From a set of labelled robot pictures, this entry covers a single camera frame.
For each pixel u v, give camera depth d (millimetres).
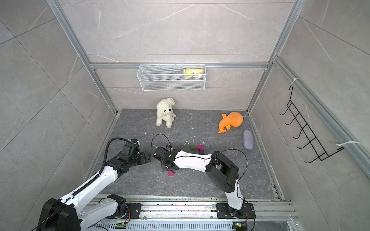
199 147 1002
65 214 391
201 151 951
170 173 858
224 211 726
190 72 851
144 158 763
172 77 1000
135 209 734
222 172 476
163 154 674
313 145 626
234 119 1054
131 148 655
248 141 984
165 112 979
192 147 980
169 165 622
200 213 731
